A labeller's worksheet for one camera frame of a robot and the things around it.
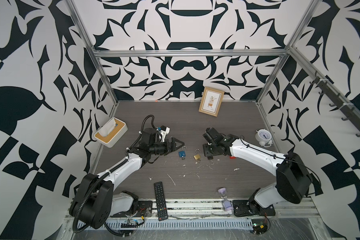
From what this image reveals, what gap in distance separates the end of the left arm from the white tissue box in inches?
14.6

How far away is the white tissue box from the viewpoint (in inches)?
37.5

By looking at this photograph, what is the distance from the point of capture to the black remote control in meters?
0.73

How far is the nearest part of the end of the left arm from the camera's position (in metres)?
0.72

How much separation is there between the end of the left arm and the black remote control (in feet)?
0.65
